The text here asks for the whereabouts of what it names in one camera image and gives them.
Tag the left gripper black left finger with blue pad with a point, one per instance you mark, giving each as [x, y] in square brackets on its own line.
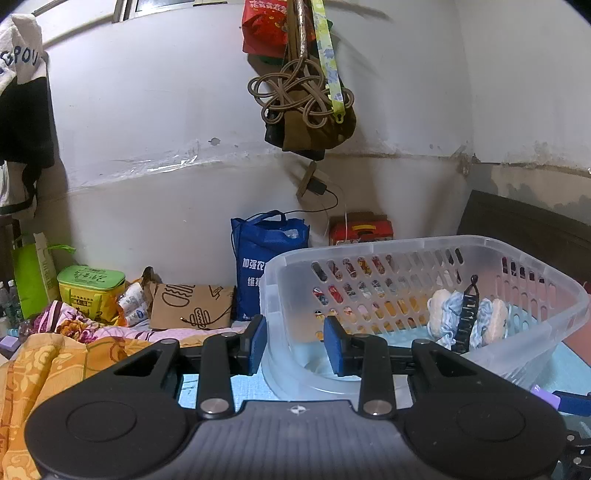
[162, 366]

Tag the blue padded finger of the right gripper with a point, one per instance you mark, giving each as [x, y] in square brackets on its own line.
[574, 404]

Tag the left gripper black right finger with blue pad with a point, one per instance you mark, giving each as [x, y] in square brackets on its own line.
[428, 367]

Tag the blue white scrunchie bundle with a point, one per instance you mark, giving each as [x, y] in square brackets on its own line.
[444, 317]

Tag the black strap clip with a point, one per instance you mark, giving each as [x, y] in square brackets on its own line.
[468, 316]

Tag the translucent white plastic basket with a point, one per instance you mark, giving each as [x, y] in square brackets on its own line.
[387, 288]

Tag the brown paper burger bag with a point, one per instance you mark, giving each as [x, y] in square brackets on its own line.
[174, 306]

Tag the white tube bottles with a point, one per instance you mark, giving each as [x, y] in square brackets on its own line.
[134, 305]

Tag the yellow green lidded box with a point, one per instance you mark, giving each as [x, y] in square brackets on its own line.
[93, 292]

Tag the pink floral quilt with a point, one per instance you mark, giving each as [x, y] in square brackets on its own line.
[61, 318]

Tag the orange floral blanket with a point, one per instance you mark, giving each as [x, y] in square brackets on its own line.
[65, 416]

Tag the green paper shopping bag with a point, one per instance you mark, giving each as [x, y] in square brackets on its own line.
[35, 273]

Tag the purple small box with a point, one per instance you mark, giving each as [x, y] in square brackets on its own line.
[9, 343]

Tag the dark wooden headboard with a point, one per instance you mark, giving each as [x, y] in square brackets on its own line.
[555, 239]

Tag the water bottles at left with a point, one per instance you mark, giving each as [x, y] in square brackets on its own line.
[10, 303]

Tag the blue non-woven tote bag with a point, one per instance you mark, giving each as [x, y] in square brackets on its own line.
[255, 241]

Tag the red gift box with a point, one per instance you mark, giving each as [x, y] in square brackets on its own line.
[359, 227]

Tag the black white hanging garment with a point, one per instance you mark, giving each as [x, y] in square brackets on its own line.
[28, 140]

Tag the brown hanging bag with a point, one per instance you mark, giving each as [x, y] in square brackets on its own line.
[305, 107]

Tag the red hanging bag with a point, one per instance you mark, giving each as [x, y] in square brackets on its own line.
[269, 28]

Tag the black wall charger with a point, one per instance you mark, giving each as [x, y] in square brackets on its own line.
[316, 186]

